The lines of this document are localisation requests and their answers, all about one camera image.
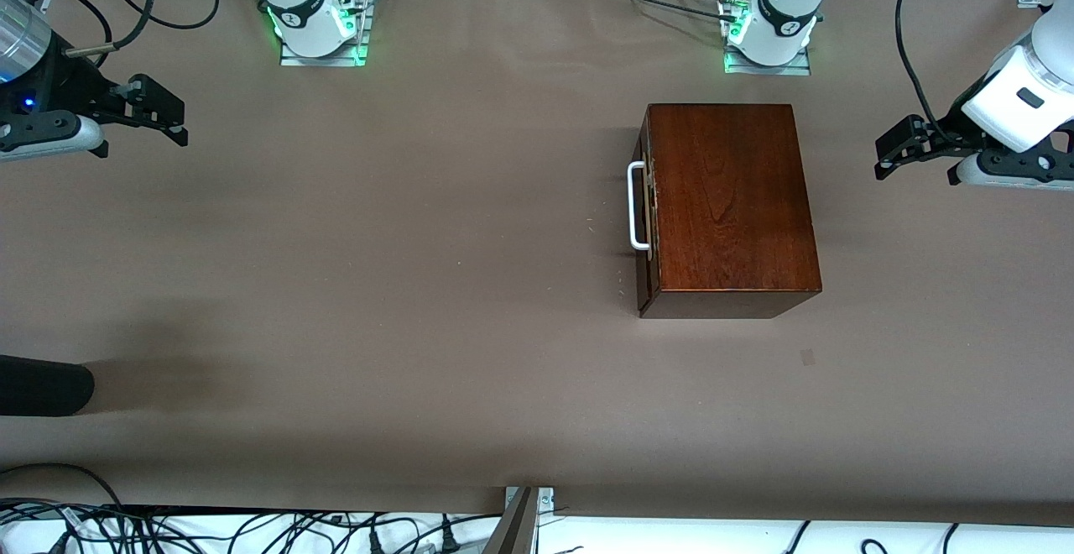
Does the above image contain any white drawer handle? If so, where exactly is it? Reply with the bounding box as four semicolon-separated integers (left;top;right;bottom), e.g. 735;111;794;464
628;161;652;251

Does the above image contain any wooden drawer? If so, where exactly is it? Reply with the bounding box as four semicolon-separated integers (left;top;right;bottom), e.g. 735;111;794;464
635;107;664;316

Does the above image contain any dark brown wooden cabinet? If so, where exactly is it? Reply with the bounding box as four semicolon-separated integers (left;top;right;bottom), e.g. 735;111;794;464
635;103;823;320

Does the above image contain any black rounded object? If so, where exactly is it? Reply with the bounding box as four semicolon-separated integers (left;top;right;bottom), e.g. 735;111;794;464
0;355;95;417

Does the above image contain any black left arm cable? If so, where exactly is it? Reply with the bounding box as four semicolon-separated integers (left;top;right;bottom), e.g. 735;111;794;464
894;0;957;148

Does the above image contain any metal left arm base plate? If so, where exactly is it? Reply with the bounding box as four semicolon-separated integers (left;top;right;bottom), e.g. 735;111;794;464
723;44;812;76

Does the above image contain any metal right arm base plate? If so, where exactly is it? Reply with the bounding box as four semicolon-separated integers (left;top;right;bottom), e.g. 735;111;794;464
279;0;371;68

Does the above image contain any black cable on table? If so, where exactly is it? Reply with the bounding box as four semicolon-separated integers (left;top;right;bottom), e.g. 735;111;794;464
587;0;741;23

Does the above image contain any black cable tangle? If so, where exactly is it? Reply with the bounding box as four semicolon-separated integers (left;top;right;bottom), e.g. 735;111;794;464
0;463;504;554

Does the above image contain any grey metal post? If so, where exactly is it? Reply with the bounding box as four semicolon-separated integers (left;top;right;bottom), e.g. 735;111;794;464
482;487;556;554

